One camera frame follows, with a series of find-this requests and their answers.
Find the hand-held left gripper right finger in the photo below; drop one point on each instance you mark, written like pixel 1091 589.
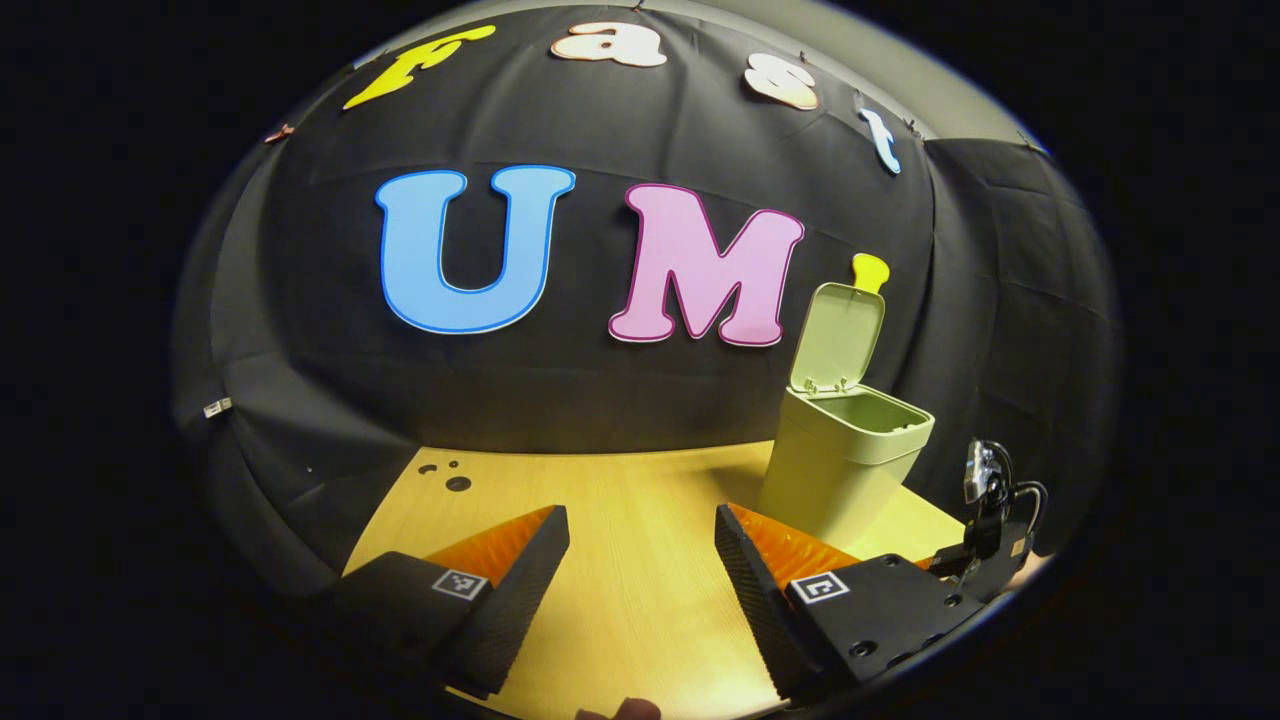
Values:
pixel 750 600

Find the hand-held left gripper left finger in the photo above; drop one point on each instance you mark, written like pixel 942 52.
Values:
pixel 520 600

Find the pale green desktop garbage bin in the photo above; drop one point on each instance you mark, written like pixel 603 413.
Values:
pixel 840 470

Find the wooden desktop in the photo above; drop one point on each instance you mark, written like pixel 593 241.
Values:
pixel 640 560

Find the black backdrop cloth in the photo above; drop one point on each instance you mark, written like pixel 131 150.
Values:
pixel 600 390

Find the white cloth clip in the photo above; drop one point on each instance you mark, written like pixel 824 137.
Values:
pixel 217 407

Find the metal cloth clip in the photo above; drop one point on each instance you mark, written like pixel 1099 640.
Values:
pixel 910 126

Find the copper cloth clip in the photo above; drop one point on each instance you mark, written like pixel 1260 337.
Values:
pixel 280 132

